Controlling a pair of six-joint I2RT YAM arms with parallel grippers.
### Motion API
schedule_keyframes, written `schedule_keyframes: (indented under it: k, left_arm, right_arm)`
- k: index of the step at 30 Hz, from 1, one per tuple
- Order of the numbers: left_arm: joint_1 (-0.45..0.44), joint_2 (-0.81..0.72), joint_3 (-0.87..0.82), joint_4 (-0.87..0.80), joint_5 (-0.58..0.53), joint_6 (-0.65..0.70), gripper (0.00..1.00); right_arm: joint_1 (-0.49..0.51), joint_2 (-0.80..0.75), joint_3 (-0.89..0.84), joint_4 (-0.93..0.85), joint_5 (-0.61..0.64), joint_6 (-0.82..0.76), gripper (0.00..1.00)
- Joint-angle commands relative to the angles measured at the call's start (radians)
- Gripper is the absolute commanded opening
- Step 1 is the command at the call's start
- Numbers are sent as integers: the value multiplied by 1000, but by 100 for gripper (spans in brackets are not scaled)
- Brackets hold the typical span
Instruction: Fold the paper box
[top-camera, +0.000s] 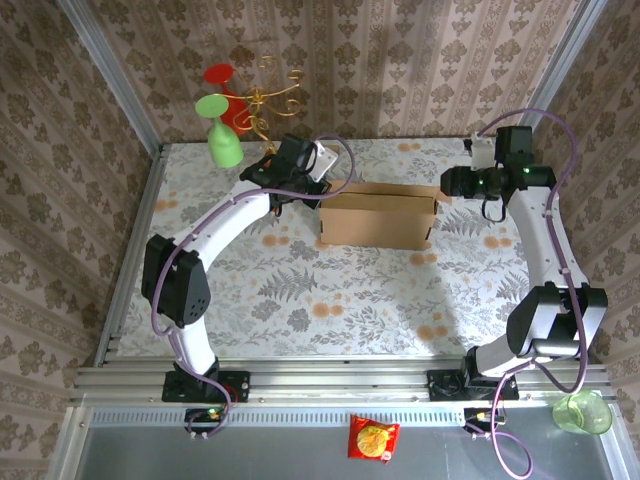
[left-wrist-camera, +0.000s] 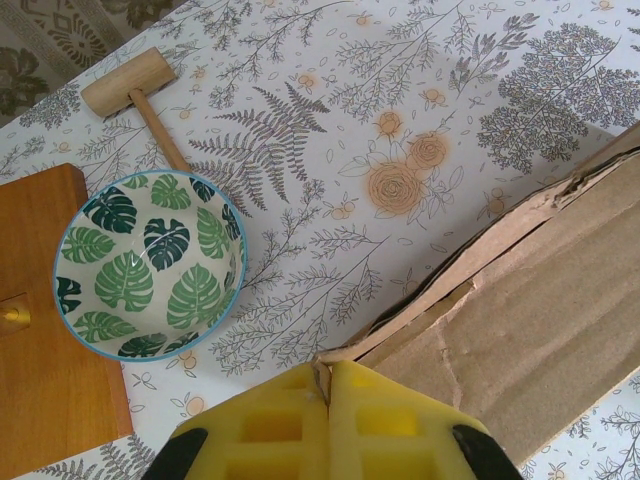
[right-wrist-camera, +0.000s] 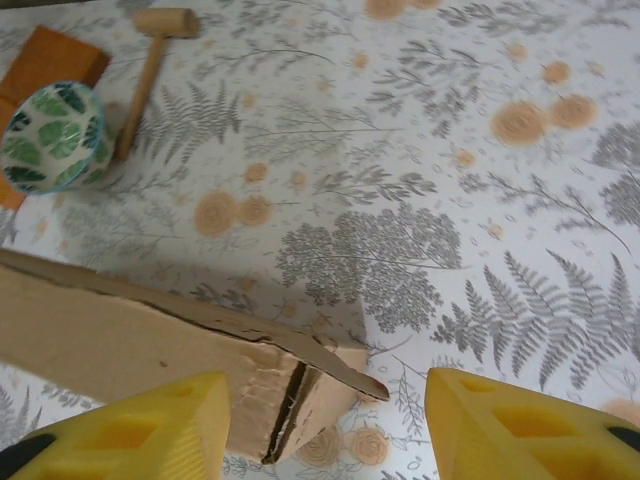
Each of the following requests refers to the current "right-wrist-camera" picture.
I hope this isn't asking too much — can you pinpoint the small wooden mallet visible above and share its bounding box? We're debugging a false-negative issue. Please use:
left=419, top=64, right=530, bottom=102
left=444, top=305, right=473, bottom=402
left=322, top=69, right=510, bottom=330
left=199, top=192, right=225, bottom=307
left=115, top=8, right=200, bottom=162

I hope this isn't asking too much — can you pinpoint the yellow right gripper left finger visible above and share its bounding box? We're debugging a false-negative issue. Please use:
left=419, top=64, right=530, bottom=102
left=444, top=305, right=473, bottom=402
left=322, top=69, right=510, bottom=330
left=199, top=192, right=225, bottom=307
left=0, top=370, right=232, bottom=480

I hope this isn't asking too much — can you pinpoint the leaf print bowl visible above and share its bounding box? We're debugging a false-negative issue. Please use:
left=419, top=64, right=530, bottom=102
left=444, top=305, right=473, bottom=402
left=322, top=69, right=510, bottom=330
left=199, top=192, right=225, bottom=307
left=0, top=81, right=117, bottom=195

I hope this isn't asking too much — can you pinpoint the orange block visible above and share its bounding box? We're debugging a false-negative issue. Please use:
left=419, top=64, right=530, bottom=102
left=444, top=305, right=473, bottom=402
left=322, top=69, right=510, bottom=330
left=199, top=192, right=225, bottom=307
left=0, top=25, right=111, bottom=211

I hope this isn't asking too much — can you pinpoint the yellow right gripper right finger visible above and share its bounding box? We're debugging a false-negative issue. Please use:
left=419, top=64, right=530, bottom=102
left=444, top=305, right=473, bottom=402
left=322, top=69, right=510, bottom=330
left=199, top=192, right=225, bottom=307
left=425, top=367, right=640, bottom=480

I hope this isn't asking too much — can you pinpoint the brown cardboard paper box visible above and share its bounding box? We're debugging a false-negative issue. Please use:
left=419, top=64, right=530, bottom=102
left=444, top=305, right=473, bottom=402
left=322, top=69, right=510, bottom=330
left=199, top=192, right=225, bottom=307
left=0, top=248, right=390, bottom=466

